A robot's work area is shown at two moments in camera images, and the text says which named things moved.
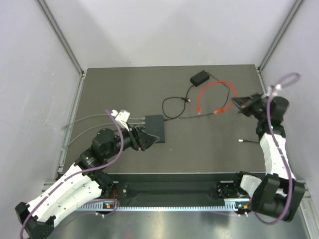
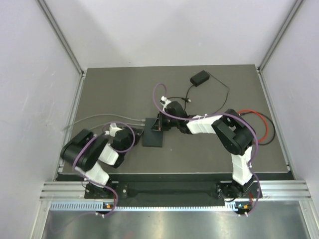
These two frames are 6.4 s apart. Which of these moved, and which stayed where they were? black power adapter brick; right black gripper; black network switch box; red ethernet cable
Moved: right black gripper; red ethernet cable
Stayed: black power adapter brick; black network switch box
